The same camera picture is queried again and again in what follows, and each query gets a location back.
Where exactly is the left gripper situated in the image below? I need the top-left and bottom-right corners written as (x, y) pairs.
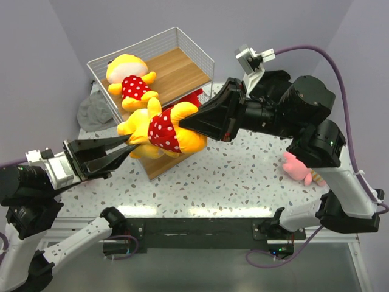
top-left (42, 130), bottom-right (142, 196)

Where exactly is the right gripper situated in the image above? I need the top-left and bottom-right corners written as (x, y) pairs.
top-left (180, 75), bottom-right (302, 141)

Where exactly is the red shark plush back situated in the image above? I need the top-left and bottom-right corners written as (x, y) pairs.
top-left (180, 88), bottom-right (203, 108)

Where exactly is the yellow plush red dotted dress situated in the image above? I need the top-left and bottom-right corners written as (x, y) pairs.
top-left (106, 54), bottom-right (159, 112)

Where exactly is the pink plush striped hat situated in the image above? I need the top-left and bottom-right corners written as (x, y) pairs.
top-left (283, 151), bottom-right (326, 187)

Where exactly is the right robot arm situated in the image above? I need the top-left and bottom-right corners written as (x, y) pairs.
top-left (179, 75), bottom-right (384, 239)

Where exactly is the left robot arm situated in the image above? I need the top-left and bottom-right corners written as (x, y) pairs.
top-left (1, 135), bottom-right (136, 291)

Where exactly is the grey cloth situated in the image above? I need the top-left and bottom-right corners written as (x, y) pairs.
top-left (77, 90), bottom-right (116, 132)

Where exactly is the black jacket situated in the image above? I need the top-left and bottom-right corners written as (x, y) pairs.
top-left (257, 70), bottom-right (291, 100)

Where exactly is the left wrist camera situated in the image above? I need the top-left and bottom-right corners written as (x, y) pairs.
top-left (26, 148), bottom-right (81, 190)

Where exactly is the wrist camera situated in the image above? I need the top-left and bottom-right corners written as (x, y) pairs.
top-left (235, 44), bottom-right (275, 95)
top-left (26, 148), bottom-right (81, 190)

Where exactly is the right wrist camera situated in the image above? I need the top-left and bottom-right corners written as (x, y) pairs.
top-left (235, 44), bottom-right (275, 95)

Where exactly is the white wire wooden shelf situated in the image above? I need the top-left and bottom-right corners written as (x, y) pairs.
top-left (86, 27), bottom-right (215, 181)

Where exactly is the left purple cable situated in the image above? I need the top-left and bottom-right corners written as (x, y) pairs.
top-left (0, 158), bottom-right (28, 265)

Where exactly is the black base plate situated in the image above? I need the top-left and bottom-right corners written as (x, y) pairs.
top-left (114, 217), bottom-right (306, 253)

